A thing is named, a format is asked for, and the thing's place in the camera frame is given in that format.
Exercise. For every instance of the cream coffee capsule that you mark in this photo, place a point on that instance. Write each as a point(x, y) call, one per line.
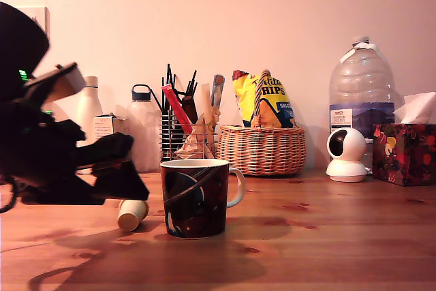
point(131, 216)

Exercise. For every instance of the clear bottle with dark lid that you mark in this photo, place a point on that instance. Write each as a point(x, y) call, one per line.
point(143, 127)

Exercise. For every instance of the white carton box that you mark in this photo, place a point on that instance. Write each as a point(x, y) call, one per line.
point(105, 125)

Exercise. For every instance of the dark mug with planet print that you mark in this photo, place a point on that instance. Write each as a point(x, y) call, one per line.
point(194, 199)

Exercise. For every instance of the crumpled beige paper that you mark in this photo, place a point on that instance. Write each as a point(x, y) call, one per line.
point(190, 148)

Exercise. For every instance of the black straw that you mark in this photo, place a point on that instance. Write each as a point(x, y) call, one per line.
point(169, 79)
point(157, 101)
point(193, 81)

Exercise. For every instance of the white insulated bottle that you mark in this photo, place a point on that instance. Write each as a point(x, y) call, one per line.
point(89, 100)

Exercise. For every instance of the red stick packet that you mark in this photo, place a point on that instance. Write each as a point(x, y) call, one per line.
point(177, 108)

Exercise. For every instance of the beige wooden stick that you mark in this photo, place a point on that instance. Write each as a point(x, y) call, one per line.
point(206, 100)

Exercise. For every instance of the blue and orange packet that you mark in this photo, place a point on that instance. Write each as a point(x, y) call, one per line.
point(217, 91)

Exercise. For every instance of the yellow tortilla chips bag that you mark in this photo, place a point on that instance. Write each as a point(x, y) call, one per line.
point(282, 100)

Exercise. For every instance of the large clear water bottle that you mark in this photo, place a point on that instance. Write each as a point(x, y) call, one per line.
point(361, 79)

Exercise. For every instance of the dark floral tissue box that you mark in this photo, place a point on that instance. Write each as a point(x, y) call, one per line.
point(405, 154)

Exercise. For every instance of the white tissue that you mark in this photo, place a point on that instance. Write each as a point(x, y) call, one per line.
point(419, 108)

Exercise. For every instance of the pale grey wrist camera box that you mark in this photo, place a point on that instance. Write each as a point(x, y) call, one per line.
point(68, 83)

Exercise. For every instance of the small white round camera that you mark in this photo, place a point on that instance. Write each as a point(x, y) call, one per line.
point(351, 144)

